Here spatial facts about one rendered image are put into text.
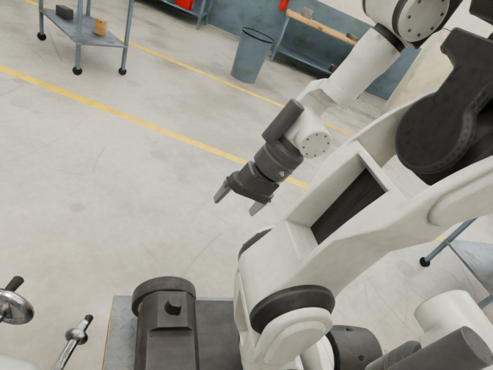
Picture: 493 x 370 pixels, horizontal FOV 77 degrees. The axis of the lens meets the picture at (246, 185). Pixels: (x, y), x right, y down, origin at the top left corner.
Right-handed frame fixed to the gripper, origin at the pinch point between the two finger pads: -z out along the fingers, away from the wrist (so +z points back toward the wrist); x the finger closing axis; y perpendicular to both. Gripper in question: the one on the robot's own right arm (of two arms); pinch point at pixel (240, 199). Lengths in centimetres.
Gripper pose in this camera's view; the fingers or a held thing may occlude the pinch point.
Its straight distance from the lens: 74.9
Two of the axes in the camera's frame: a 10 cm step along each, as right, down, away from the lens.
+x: -7.8, -3.3, -5.3
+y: 2.0, 6.8, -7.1
